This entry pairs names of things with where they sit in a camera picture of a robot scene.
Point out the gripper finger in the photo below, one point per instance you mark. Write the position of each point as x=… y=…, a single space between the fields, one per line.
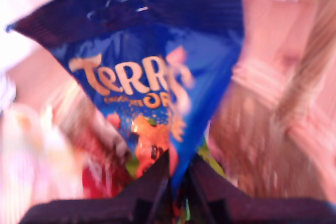
x=210 y=182
x=155 y=176

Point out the red yellow Maltesers bunnies bag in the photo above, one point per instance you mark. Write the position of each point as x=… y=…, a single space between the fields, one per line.
x=99 y=179

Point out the blue Terry's chocolate bag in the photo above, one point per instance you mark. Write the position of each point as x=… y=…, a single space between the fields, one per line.
x=147 y=51

